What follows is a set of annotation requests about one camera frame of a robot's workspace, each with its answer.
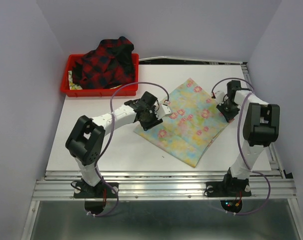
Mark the red black plaid skirt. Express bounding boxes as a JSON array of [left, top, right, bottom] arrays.
[[71, 36, 136, 90]]

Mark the aluminium right rail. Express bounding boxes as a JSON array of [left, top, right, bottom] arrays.
[[240, 62, 294, 179]]

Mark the yellow floral cloth in bin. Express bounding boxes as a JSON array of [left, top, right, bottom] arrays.
[[68, 70, 82, 90]]

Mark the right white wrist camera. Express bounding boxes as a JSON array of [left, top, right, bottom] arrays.
[[211, 90, 226, 105]]

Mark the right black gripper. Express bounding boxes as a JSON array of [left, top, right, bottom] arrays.
[[216, 98, 241, 122]]

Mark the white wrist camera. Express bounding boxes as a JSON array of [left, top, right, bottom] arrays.
[[155, 104, 172, 120], [211, 90, 226, 105]]

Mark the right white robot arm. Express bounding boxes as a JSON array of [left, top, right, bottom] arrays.
[[211, 77, 281, 197]]

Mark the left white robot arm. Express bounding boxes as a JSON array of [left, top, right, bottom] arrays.
[[65, 91, 172, 198]]

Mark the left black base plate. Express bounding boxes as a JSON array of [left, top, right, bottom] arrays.
[[70, 180, 119, 199]]

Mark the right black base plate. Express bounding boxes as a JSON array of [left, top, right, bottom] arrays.
[[204, 181, 252, 198]]

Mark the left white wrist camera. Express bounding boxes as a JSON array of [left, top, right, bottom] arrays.
[[155, 104, 172, 120]]

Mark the aluminium front rail frame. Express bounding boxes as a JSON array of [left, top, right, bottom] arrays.
[[21, 168, 303, 240]]

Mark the red plastic bin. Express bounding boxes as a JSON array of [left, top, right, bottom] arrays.
[[60, 53, 139, 98]]

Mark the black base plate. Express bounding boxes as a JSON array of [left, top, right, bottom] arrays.
[[204, 181, 252, 198], [70, 180, 119, 199]]

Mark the pastel floral skirt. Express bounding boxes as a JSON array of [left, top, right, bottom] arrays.
[[134, 78, 228, 168]]

